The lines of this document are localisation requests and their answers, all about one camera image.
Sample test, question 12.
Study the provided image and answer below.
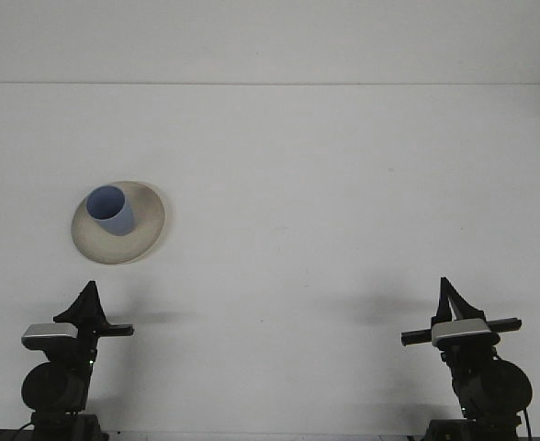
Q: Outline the pale blue cup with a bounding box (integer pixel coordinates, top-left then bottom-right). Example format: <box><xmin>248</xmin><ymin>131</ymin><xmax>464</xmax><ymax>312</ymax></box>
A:
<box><xmin>85</xmin><ymin>185</ymin><xmax>136</xmax><ymax>237</ymax></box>

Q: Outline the pale round plate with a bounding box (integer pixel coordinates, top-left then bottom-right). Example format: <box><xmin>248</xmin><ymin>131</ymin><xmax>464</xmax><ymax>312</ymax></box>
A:
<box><xmin>71</xmin><ymin>180</ymin><xmax>168</xmax><ymax>266</ymax></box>

